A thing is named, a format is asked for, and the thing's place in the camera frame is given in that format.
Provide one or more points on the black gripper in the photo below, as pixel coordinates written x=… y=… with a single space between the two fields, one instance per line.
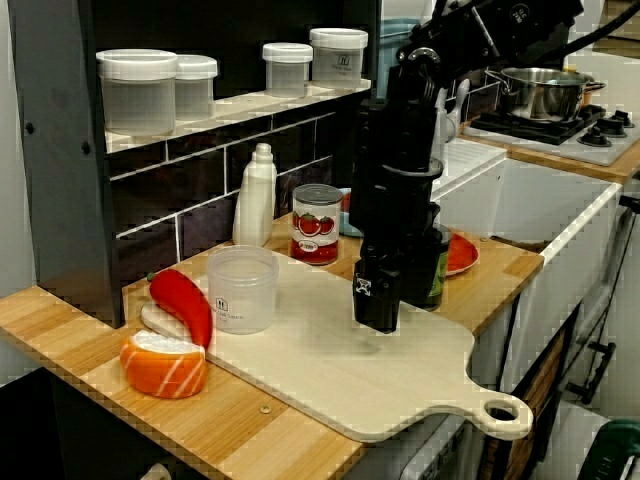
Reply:
x=400 y=225

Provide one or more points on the white detergent bottle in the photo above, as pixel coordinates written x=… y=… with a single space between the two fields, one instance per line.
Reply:
x=255 y=205

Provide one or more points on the dark shelf unit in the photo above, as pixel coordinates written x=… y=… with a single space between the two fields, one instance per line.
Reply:
x=60 y=200

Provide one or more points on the red chili pepper toy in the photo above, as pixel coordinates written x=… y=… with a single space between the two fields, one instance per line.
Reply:
x=185 y=300

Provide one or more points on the salmon sushi toy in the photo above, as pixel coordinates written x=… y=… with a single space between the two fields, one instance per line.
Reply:
x=160 y=370

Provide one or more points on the steel cooking pot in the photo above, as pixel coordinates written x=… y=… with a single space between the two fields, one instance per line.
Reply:
x=540 y=97

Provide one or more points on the light wooden cutting board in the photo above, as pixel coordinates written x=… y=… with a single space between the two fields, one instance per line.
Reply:
x=325 y=360

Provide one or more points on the green pea can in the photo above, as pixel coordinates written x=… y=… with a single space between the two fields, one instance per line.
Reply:
x=440 y=270

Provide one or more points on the toy stove top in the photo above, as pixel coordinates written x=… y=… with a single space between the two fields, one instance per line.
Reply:
x=530 y=137

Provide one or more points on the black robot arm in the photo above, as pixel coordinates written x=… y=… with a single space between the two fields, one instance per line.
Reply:
x=450 y=60

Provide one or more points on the red plate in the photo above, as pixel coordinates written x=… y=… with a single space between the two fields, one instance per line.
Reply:
x=462 y=255

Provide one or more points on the tomato can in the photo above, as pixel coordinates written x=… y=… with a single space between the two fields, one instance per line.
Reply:
x=316 y=225

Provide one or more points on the round metal screw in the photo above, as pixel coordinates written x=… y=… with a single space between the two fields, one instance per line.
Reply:
x=263 y=410

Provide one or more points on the gray toy faucet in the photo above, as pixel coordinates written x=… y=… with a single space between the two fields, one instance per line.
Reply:
x=462 y=97

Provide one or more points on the white toy sink unit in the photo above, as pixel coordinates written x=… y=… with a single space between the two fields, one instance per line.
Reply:
x=550 y=200

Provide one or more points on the clear plastic cup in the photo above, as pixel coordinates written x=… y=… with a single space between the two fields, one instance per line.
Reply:
x=242 y=295

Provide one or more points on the black stove knob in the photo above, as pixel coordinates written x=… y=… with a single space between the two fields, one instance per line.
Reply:
x=616 y=122
x=595 y=137

